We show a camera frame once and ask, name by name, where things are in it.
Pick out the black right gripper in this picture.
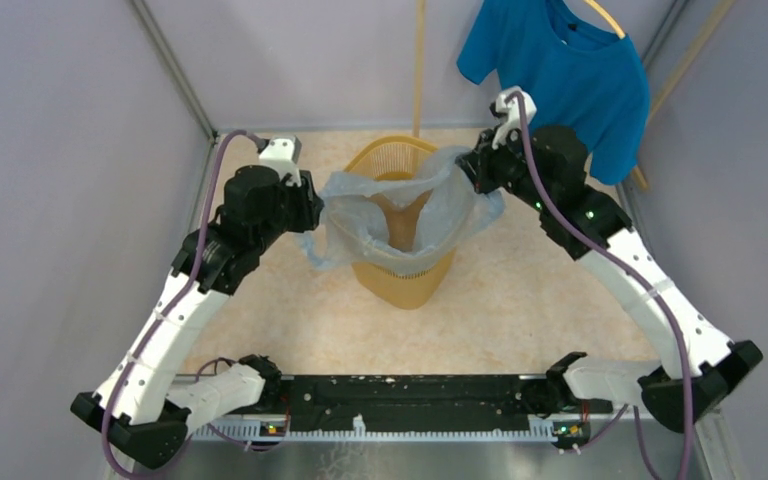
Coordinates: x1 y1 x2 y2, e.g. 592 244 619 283
456 124 552 214

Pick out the light blue plastic trash bag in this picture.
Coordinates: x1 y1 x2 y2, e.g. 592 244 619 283
296 146 505 275

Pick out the yellow slatted trash bin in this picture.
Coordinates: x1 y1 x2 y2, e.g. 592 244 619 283
343 135 456 310

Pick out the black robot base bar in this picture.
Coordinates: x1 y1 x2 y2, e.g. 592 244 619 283
239 374 613 433

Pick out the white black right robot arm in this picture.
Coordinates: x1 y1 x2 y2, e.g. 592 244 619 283
456 126 763 433

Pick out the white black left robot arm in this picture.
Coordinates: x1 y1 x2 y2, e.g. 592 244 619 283
70 165 323 471

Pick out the blue t-shirt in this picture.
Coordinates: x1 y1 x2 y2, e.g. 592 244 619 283
456 0 650 185

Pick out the wooden clothes rack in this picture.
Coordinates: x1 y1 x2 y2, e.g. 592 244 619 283
411 0 738 193

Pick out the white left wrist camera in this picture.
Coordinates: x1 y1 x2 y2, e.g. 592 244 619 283
258 135 302 187

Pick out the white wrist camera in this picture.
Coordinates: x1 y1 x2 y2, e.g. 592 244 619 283
258 135 302 187
491 86 537 150

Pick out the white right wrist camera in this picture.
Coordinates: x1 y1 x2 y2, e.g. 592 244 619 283
491 86 537 150

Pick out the grey metal corner rail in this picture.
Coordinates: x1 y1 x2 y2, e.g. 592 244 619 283
126 0 217 141

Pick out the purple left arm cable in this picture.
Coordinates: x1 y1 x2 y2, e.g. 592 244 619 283
100 130 289 473

